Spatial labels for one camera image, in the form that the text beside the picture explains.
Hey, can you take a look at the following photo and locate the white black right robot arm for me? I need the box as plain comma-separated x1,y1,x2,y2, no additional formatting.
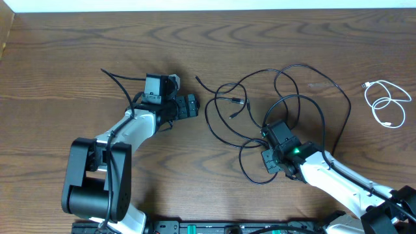
261,121,415,233

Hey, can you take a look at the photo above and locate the white USB cable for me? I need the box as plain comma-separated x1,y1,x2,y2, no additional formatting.
361,79,413,129

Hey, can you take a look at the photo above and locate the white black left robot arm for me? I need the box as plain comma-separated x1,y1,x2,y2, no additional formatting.
61,73,199,233

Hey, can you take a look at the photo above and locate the light wooden side board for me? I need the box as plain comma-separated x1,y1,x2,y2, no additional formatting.
0,0,15,57

